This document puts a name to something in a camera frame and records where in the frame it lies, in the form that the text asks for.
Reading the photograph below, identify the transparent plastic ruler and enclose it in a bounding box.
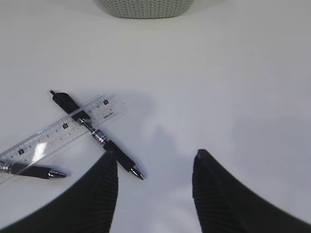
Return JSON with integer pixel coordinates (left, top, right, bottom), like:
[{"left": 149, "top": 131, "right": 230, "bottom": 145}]
[{"left": 0, "top": 93, "right": 129, "bottom": 187}]

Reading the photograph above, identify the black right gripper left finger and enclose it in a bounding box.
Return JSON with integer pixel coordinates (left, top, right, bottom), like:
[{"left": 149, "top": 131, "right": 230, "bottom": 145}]
[{"left": 1, "top": 152, "right": 119, "bottom": 233}]

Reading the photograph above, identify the black pen under ruler top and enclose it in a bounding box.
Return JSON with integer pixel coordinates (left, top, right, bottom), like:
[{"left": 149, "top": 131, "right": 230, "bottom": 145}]
[{"left": 50, "top": 90, "right": 144, "bottom": 180}]

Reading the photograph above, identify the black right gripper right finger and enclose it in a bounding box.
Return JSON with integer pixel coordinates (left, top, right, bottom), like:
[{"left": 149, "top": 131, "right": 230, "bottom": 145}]
[{"left": 192, "top": 149, "right": 311, "bottom": 233}]

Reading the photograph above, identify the green woven plastic basket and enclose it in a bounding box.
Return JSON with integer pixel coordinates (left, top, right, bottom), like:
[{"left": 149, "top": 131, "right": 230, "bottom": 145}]
[{"left": 95, "top": 0, "right": 193, "bottom": 19}]

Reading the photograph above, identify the black pen under ruler bottom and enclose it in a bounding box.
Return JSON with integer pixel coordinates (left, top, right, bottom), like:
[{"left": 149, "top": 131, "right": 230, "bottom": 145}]
[{"left": 0, "top": 160, "right": 67, "bottom": 180}]

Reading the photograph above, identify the black pen under ruler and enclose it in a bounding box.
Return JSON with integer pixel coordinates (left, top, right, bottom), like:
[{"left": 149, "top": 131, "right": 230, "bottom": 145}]
[
  {"left": 0, "top": 160, "right": 67, "bottom": 180},
  {"left": 50, "top": 90, "right": 144, "bottom": 180}
]

